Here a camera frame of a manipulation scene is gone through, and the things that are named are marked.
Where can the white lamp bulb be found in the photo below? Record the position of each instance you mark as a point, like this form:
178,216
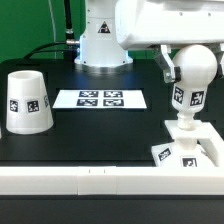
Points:
198,67

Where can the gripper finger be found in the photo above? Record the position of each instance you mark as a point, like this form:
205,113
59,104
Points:
220,61

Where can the white right fence bar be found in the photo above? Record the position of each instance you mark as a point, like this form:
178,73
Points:
212,142

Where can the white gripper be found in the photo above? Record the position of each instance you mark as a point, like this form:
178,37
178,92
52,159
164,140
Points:
141,24

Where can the white lamp base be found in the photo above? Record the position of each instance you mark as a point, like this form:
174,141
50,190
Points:
184,150

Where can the white marker sheet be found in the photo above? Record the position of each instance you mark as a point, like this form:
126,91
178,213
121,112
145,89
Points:
100,99

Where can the white lamp shade cone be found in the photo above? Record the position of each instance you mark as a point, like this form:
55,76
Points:
28,107

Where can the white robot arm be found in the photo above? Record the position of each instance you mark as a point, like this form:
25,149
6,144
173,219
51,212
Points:
99,48

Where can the white fence bar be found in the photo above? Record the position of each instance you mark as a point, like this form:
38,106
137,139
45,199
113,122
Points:
110,181
212,142

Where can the white front fence bar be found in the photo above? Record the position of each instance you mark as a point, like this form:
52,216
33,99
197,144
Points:
110,181

